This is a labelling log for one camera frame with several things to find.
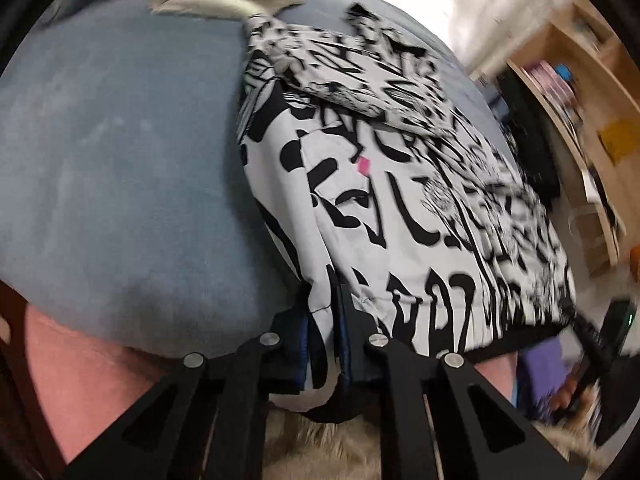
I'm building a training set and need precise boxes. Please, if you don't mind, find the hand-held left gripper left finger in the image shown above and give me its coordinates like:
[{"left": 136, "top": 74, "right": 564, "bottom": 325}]
[{"left": 65, "top": 285, "right": 313, "bottom": 480}]

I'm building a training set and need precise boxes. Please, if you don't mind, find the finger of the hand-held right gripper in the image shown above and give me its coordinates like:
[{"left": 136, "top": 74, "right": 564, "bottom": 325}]
[{"left": 572, "top": 316, "right": 606, "bottom": 356}]

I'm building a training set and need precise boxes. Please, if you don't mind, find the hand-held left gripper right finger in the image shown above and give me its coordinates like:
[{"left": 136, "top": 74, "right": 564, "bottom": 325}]
[{"left": 337, "top": 282, "right": 586, "bottom": 480}]

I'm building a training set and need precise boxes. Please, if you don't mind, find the black white printed jacket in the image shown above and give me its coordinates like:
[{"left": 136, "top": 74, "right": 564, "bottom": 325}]
[{"left": 237, "top": 2, "right": 578, "bottom": 423}]

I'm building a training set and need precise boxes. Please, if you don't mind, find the purple cloth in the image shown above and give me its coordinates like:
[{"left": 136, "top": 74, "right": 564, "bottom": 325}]
[{"left": 517, "top": 337, "right": 581, "bottom": 411}]

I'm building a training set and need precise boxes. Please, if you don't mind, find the beige fluffy rug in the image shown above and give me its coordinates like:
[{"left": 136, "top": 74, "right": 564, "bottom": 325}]
[{"left": 260, "top": 395, "right": 601, "bottom": 480}]

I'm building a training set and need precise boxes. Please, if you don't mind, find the yellow paper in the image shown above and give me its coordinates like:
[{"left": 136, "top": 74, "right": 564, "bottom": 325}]
[{"left": 600, "top": 120, "right": 640, "bottom": 163}]

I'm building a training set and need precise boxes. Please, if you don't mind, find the black printed hanging garment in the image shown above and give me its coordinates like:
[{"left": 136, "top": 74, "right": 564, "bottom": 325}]
[{"left": 495, "top": 67, "right": 561, "bottom": 206}]

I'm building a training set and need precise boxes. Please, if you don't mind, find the pink bed sheet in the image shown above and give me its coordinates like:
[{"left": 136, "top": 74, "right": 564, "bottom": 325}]
[{"left": 0, "top": 280, "right": 226, "bottom": 466}]

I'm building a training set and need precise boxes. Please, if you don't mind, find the wooden shelf unit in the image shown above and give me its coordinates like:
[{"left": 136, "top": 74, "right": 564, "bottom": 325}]
[{"left": 505, "top": 0, "right": 640, "bottom": 281}]

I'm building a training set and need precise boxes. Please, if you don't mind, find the pink box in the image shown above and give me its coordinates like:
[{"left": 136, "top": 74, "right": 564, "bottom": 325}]
[
  {"left": 529, "top": 60, "right": 561, "bottom": 87},
  {"left": 545, "top": 75, "right": 577, "bottom": 107}
]

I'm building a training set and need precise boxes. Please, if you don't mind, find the blue bed blanket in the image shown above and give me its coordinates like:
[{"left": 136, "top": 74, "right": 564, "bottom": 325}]
[{"left": 0, "top": 0, "right": 521, "bottom": 366}]

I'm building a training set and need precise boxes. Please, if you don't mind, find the white leaf print curtain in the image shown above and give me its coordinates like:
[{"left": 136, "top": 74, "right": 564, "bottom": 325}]
[{"left": 310, "top": 0, "right": 576, "bottom": 76}]

